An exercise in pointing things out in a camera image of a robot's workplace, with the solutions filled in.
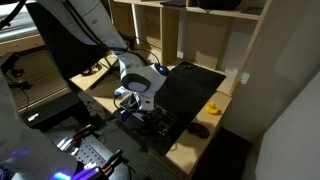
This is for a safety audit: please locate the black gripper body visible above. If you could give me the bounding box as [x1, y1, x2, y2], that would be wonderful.
[119, 108, 148, 130]

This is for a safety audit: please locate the dark mechanical keyboard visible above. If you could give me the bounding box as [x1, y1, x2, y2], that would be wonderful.
[118, 93, 179, 136]

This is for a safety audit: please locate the orange black bar clamp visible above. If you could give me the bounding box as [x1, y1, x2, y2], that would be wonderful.
[100, 149, 125, 175]
[70, 123, 97, 143]

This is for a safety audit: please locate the round black stand base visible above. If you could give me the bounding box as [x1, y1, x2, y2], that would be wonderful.
[81, 64, 103, 77]

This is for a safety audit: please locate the dark computer mouse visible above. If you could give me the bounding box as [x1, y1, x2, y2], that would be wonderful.
[186, 121, 211, 140]

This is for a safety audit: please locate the black desk mat white logo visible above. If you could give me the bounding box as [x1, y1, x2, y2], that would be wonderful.
[145, 61, 228, 157]

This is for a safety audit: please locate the yellow rubber duck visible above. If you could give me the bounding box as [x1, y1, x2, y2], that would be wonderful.
[204, 101, 222, 116]

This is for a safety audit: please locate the black equipment case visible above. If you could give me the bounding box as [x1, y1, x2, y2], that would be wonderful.
[19, 91, 82, 133]

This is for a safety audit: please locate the wooden shelf unit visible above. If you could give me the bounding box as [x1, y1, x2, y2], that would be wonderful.
[109, 0, 272, 98]

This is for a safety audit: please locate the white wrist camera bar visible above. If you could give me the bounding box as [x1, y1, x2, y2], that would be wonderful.
[114, 85, 130, 99]

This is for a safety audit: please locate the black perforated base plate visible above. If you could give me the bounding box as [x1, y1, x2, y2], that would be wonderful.
[44, 124, 132, 180]

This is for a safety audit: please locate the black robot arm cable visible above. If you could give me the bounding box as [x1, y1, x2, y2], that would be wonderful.
[60, 0, 135, 55]

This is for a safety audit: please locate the black camera stand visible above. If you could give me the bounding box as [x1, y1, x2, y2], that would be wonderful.
[0, 51, 33, 91]

